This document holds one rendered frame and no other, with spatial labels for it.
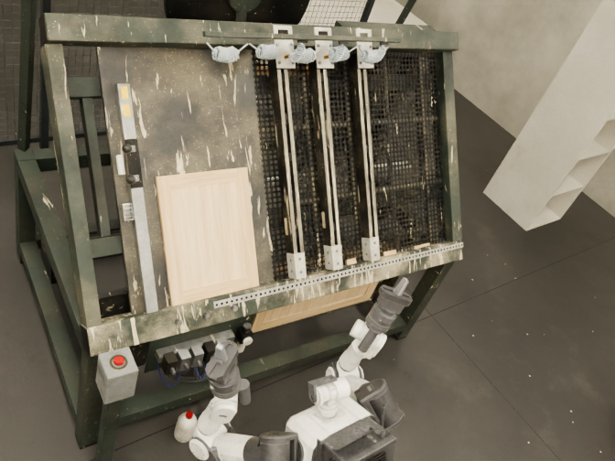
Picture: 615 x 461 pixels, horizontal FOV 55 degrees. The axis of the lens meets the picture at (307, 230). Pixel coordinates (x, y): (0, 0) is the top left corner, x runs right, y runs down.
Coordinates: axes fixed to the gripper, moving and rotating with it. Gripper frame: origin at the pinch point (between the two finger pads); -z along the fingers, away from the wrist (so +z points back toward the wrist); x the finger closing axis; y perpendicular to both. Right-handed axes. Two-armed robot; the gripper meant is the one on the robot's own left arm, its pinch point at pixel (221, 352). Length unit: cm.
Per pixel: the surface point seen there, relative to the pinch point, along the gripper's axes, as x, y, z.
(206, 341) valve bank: 50, -43, 91
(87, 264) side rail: 36, -83, 41
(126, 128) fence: 82, -88, 7
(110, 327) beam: 26, -71, 64
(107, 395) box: 3, -57, 71
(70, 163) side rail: 57, -96, 9
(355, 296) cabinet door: 156, -2, 162
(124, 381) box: 9, -52, 67
